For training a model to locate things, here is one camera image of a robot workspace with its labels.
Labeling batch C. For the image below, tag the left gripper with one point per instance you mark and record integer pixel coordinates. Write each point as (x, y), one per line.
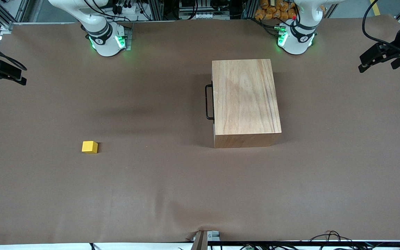
(397, 51)

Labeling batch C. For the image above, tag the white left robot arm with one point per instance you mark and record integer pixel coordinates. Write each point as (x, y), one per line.
(297, 43)

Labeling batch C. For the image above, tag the small yellow block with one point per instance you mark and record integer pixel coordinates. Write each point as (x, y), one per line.
(89, 147)

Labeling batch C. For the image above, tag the light wooden drawer cabinet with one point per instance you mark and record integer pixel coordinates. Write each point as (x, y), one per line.
(245, 100)

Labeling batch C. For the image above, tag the bag of orange items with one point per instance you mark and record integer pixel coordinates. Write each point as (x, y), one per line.
(273, 12)

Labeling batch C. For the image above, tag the brown paper table cover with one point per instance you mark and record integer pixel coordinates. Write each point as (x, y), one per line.
(151, 191)

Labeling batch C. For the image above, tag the white power strip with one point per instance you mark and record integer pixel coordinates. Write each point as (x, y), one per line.
(200, 15)

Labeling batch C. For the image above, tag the grey metal table bracket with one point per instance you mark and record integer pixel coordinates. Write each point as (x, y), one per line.
(203, 239)

